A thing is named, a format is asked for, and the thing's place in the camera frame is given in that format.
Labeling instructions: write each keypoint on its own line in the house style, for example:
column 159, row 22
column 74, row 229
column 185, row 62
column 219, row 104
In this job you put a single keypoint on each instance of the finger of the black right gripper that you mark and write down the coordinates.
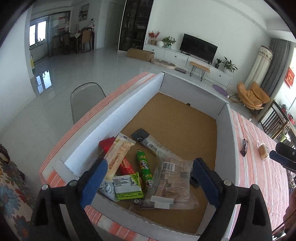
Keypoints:
column 285, row 155

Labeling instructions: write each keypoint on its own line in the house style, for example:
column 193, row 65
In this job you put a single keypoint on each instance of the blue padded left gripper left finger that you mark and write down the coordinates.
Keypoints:
column 47, row 222

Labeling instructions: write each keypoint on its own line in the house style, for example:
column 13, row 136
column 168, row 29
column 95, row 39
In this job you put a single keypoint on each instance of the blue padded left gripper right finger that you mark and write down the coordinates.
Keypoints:
column 253, row 221

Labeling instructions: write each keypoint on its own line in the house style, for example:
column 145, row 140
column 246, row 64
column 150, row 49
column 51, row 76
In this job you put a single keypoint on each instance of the bread loaf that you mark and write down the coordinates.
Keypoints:
column 263, row 150

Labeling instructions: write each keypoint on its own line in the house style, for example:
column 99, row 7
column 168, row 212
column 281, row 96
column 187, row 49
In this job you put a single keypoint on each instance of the black chocolate bar wrapper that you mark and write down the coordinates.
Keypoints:
column 244, row 148

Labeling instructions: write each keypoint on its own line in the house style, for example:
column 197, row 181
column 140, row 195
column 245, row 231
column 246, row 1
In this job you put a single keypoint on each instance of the clear bag of wafers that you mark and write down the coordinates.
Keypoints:
column 171, row 184

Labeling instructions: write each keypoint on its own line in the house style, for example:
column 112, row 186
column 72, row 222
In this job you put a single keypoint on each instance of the green white snack packet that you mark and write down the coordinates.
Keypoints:
column 122, row 188

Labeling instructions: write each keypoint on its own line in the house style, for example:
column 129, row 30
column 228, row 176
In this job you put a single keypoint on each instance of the beige long cracker packet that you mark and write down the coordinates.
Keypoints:
column 116, row 154

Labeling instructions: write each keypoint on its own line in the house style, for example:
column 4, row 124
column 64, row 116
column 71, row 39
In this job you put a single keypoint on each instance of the dark cookie roll package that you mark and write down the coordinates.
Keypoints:
column 149, row 141

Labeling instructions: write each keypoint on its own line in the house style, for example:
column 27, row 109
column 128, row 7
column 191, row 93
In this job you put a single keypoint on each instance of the dark wooden dining chair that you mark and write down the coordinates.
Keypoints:
column 275, row 122

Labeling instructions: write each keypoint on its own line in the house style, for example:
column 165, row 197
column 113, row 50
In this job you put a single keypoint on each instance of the orange striped tablecloth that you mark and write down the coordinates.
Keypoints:
column 261, row 166

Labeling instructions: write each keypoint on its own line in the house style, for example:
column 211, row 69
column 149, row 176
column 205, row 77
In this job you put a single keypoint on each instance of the orange lounge chair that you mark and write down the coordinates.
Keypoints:
column 254, row 98

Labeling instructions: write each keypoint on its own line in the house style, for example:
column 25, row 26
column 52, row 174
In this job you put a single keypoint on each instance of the covered standing air conditioner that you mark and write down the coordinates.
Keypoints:
column 260, row 67

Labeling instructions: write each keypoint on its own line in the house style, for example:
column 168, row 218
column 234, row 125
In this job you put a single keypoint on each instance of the purple round floor mat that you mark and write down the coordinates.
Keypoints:
column 221, row 90

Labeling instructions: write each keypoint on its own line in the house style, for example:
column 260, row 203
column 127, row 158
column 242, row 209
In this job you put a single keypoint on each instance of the red snack box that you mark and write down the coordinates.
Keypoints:
column 125, row 167

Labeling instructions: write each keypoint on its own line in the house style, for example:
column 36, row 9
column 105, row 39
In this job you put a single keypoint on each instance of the green potted plant right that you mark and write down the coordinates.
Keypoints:
column 229, row 67

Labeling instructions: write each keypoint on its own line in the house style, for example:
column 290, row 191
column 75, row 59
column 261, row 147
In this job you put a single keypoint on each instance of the grey curtain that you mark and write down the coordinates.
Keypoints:
column 280, row 49

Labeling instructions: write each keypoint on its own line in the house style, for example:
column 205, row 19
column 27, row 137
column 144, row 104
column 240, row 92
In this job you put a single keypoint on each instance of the small dark potted plant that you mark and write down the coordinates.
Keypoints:
column 218, row 62

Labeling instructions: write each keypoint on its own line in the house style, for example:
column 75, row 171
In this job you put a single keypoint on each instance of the green chips tube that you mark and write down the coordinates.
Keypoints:
column 144, row 169

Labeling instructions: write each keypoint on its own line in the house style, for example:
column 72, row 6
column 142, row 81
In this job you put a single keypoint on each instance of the small wooden bench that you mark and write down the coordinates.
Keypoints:
column 204, row 69

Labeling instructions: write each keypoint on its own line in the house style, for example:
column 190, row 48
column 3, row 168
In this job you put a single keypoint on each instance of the grey plastic chair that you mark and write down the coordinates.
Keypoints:
column 84, row 98

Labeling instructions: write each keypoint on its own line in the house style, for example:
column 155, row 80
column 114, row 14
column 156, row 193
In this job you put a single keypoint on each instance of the white cardboard box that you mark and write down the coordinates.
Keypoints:
column 185, row 129

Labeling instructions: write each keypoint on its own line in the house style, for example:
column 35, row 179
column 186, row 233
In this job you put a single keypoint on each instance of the white tv cabinet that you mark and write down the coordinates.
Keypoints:
column 181, row 60

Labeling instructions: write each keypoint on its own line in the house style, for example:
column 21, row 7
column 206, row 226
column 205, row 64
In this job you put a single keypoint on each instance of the black flat television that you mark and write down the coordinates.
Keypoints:
column 198, row 48

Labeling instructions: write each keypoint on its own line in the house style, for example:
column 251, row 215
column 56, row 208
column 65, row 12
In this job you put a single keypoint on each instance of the beige floor cushion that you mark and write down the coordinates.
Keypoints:
column 163, row 63

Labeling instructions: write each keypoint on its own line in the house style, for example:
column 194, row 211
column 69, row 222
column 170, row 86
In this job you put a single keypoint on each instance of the green plant white pot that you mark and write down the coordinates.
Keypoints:
column 166, row 42

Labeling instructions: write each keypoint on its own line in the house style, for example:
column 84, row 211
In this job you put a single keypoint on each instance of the brown cardboard box on floor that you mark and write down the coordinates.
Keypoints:
column 139, row 54

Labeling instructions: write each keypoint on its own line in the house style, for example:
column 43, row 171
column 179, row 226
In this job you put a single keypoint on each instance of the red flower vase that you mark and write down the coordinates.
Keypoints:
column 153, row 37

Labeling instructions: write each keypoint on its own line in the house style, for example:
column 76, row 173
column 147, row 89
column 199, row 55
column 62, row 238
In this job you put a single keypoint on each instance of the far wooden dining set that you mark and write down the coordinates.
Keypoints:
column 82, row 41

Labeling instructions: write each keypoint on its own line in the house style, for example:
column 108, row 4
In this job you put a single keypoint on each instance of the black glass display cabinet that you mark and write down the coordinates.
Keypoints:
column 134, row 24

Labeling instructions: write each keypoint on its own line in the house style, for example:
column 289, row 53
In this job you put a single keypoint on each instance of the red wall decoration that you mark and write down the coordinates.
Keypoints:
column 289, row 78

